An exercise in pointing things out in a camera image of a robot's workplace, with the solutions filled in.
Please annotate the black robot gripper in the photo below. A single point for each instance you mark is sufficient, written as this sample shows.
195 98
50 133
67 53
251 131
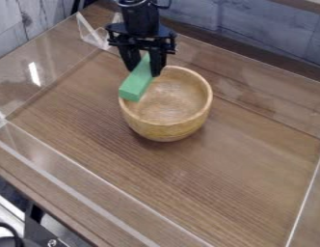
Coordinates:
141 32

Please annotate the green rectangular stick block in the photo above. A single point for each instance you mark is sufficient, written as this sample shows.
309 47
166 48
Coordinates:
138 80

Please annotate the round wooden bowl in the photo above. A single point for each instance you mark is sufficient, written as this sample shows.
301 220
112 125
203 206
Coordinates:
174 107

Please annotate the clear acrylic corner bracket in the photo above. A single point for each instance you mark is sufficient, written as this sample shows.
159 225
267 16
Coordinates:
96 37

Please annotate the clear acrylic enclosure wall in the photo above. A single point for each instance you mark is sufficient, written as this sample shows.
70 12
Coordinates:
234 186

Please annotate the black metal table frame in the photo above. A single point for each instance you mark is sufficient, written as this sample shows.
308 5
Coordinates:
36 236

